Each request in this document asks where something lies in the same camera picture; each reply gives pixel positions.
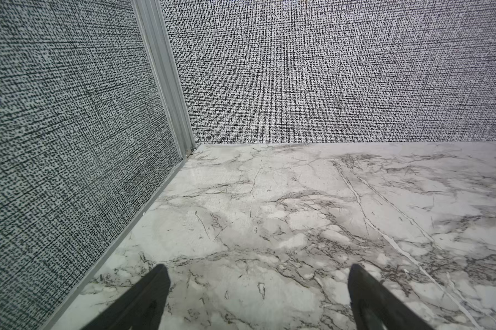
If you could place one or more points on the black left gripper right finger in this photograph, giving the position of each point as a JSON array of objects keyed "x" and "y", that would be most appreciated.
[{"x": 375, "y": 307}]

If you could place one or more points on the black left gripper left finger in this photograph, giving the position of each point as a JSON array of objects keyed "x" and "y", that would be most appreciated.
[{"x": 140, "y": 307}]

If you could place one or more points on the aluminium corner frame post left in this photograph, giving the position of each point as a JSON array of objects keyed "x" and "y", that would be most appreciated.
[{"x": 153, "y": 29}]

